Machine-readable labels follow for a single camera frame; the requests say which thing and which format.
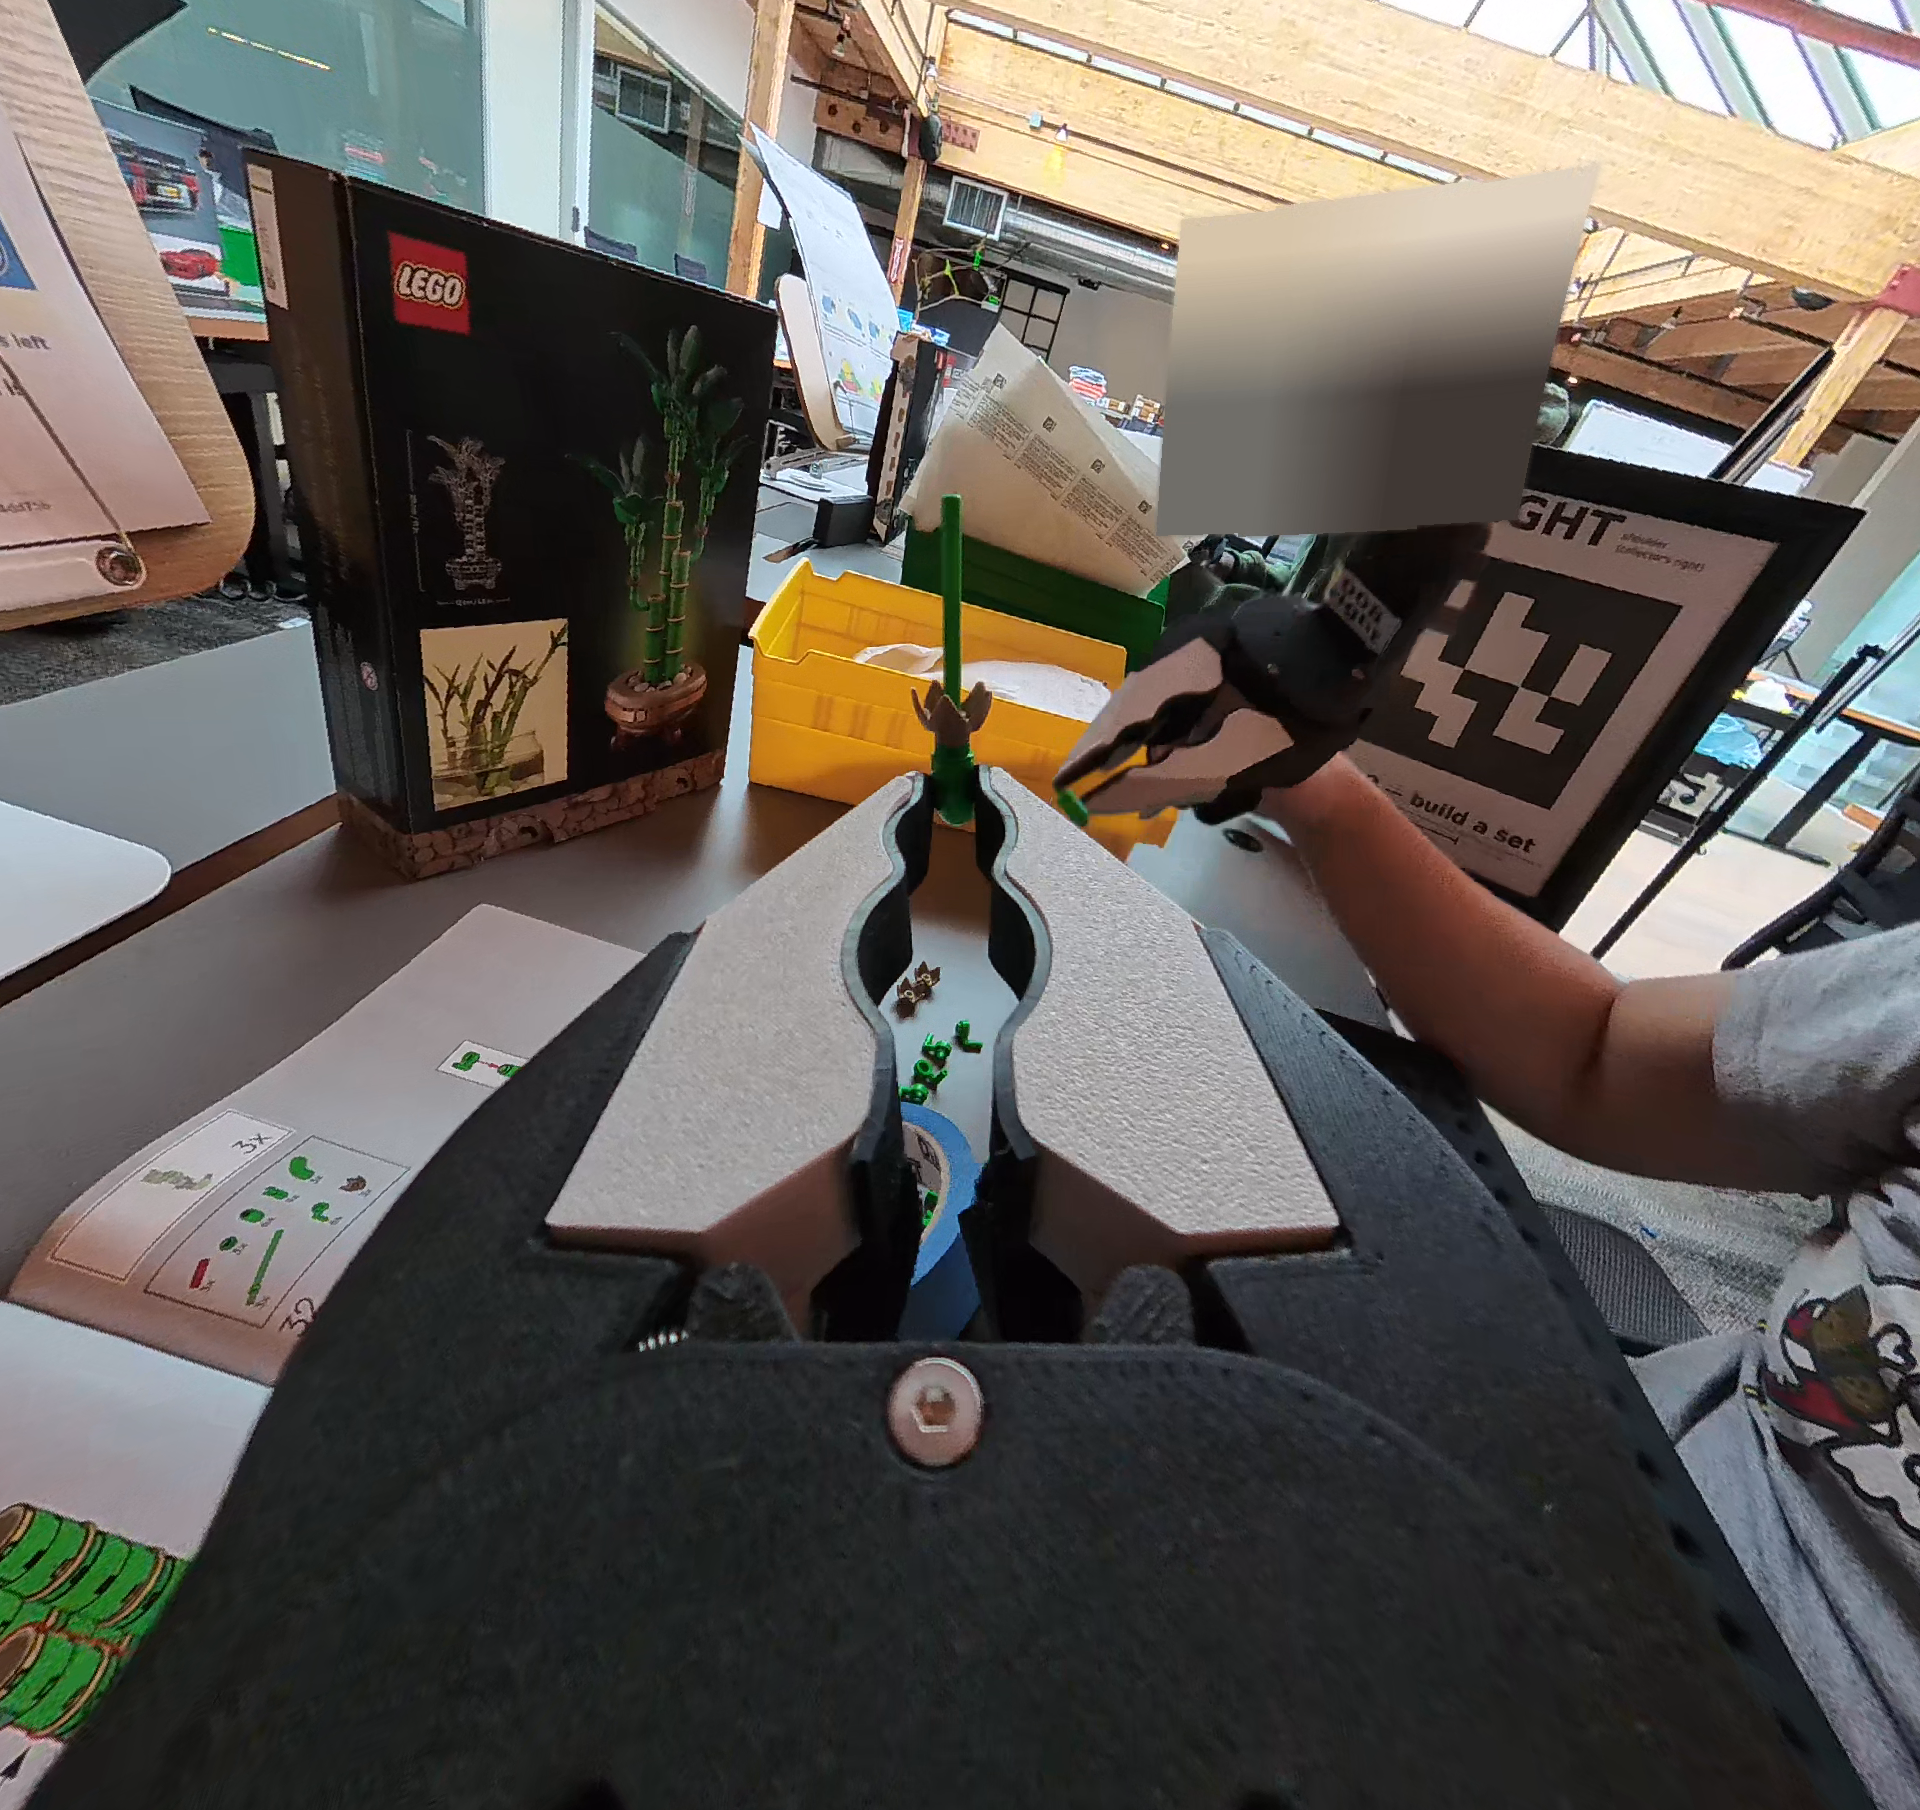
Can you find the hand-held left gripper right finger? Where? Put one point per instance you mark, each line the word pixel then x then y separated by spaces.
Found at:
pixel 1170 1090

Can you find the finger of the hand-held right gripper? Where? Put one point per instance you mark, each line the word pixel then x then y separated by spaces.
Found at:
pixel 1215 768
pixel 1170 684

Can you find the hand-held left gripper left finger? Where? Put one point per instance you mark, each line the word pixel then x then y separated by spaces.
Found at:
pixel 705 1090

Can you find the green lego stem assembly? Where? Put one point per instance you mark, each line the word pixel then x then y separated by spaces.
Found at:
pixel 950 774

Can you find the person's right forearm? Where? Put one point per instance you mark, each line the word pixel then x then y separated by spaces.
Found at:
pixel 1500 1000

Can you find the scattered green lego pieces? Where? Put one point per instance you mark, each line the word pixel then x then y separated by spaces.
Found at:
pixel 932 1053

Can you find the lego instruction booklet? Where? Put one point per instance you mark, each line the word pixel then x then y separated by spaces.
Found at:
pixel 329 1090

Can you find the black lego set box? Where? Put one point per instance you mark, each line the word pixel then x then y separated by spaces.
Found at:
pixel 526 491

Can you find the crumpled white paper bag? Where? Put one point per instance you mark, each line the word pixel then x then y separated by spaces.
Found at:
pixel 1035 684

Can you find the green plastic bin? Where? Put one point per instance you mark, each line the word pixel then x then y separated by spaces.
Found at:
pixel 1020 579

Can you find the white printed paper bags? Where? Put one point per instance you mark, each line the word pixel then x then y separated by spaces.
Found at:
pixel 1050 459

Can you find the blue masking tape roll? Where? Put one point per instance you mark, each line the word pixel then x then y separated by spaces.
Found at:
pixel 944 1239

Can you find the black framed marker sign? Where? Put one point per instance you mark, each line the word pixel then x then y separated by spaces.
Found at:
pixel 1619 670

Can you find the yellow plastic bin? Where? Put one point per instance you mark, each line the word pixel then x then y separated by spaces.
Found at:
pixel 840 730

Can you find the small black desk device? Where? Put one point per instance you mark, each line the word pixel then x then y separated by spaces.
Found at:
pixel 840 524

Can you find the dark slim cardboard box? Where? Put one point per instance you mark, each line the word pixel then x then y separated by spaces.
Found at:
pixel 900 416

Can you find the white poster board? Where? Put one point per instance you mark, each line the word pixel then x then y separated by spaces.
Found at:
pixel 840 280

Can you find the black office chair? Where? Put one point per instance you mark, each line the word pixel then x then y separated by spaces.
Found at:
pixel 1846 909

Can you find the white stand base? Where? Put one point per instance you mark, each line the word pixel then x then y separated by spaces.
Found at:
pixel 60 881

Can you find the wooden instruction board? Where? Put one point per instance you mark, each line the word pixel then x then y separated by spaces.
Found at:
pixel 164 385

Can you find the printed instruction sheet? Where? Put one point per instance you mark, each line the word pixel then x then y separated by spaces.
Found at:
pixel 60 416

